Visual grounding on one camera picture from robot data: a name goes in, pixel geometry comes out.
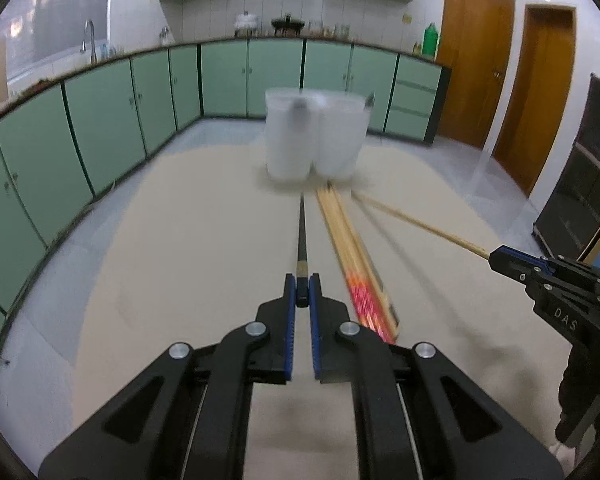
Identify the plain wooden door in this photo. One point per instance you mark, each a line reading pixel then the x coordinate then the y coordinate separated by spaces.
pixel 540 100

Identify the bottles beside faucet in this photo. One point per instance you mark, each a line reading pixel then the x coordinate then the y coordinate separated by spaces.
pixel 111 51

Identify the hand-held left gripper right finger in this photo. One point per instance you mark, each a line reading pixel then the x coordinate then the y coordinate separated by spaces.
pixel 315 310

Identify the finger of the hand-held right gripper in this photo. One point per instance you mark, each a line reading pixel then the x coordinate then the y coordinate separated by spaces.
pixel 517 270
pixel 525 255

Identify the black chopstick with gold band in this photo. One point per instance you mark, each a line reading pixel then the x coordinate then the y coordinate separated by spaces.
pixel 301 240

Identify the window with blinds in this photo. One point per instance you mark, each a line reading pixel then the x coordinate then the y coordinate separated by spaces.
pixel 55 10

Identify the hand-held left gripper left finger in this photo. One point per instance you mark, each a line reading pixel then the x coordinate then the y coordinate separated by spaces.
pixel 291 310

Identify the green thermos flask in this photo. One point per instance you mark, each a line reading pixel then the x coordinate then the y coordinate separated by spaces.
pixel 430 40

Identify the white two-compartment utensil holder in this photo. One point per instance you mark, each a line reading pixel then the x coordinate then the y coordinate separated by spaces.
pixel 290 135

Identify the small kettle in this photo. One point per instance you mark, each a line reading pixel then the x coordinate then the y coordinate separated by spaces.
pixel 164 35

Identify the black wok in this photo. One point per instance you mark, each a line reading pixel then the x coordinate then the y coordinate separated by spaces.
pixel 286 22

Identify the white cooking pot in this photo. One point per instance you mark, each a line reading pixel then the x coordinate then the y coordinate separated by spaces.
pixel 245 22

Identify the green kitchen base cabinets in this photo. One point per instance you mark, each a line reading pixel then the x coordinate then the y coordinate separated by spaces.
pixel 105 105

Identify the metal kitchen faucet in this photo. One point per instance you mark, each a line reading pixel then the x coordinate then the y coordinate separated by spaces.
pixel 91 30

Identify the black cabinet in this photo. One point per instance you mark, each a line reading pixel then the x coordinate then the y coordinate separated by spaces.
pixel 580 185

